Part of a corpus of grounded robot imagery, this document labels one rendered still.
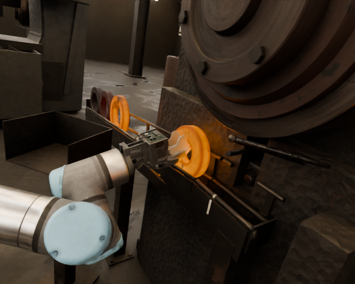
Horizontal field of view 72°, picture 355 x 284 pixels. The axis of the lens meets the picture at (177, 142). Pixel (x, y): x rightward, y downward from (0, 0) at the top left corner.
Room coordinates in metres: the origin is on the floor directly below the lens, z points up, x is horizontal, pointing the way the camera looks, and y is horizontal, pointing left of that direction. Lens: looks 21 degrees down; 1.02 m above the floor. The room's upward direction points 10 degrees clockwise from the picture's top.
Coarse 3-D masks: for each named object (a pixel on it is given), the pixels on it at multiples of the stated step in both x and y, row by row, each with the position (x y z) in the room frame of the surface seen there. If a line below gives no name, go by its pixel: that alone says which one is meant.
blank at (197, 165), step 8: (184, 128) 0.67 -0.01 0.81; (192, 128) 0.65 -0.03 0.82; (200, 128) 0.66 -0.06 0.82; (192, 136) 0.64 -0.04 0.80; (200, 136) 0.63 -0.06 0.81; (192, 144) 0.63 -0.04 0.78; (200, 144) 0.61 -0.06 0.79; (208, 144) 0.63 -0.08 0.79; (192, 152) 0.63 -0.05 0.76; (200, 152) 0.60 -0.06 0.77; (208, 152) 0.61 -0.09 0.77; (184, 160) 0.67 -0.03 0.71; (192, 160) 0.62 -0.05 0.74; (200, 160) 0.60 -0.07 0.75; (208, 160) 0.61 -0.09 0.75; (184, 168) 0.64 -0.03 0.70; (192, 168) 0.62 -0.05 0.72; (200, 168) 0.60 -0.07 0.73
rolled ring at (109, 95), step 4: (104, 92) 1.24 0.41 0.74; (108, 92) 1.23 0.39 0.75; (100, 96) 1.30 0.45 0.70; (104, 96) 1.24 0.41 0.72; (108, 96) 1.20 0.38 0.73; (112, 96) 1.21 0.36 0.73; (100, 100) 1.30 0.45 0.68; (104, 100) 1.29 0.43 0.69; (108, 100) 1.19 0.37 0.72; (100, 104) 1.29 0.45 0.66; (104, 104) 1.30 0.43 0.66; (108, 104) 1.18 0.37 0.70; (100, 108) 1.29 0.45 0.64; (104, 108) 1.30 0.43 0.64; (108, 108) 1.18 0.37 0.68; (100, 112) 1.29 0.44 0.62; (104, 112) 1.29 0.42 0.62; (108, 112) 1.17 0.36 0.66; (104, 116) 1.27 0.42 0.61; (108, 116) 1.17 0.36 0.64
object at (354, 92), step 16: (192, 80) 0.64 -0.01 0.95; (352, 80) 0.35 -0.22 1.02; (336, 96) 0.36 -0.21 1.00; (352, 96) 0.35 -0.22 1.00; (224, 112) 0.53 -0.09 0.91; (304, 112) 0.39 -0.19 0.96; (320, 112) 0.37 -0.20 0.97; (336, 112) 0.36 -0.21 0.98; (240, 128) 0.48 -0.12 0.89; (256, 128) 0.45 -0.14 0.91; (272, 128) 0.43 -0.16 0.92; (288, 128) 0.40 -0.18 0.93; (304, 128) 0.38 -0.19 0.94
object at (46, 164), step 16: (48, 112) 0.86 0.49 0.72; (16, 128) 0.74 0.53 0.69; (32, 128) 0.79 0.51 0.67; (48, 128) 0.85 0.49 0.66; (64, 128) 0.87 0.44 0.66; (80, 128) 0.85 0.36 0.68; (96, 128) 0.82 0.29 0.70; (112, 128) 0.80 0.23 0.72; (16, 144) 0.73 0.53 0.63; (32, 144) 0.79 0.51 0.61; (48, 144) 0.85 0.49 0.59; (64, 144) 0.87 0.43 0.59; (80, 144) 0.66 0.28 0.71; (96, 144) 0.73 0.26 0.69; (16, 160) 0.70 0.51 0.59; (32, 160) 0.71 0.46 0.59; (48, 160) 0.73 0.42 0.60; (64, 160) 0.74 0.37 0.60; (80, 160) 0.66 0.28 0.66; (48, 272) 0.78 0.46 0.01; (64, 272) 0.70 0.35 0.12; (80, 272) 0.80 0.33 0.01
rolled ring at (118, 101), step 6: (114, 96) 1.12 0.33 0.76; (120, 96) 1.09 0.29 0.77; (114, 102) 1.12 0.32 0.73; (120, 102) 1.06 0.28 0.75; (126, 102) 1.07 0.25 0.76; (114, 108) 1.15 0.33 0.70; (120, 108) 1.05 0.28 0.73; (126, 108) 1.05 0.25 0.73; (114, 114) 1.15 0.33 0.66; (126, 114) 1.03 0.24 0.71; (114, 120) 1.14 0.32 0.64; (120, 120) 1.04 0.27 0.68; (126, 120) 1.03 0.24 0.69; (120, 126) 1.04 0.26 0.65; (126, 126) 1.03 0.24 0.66
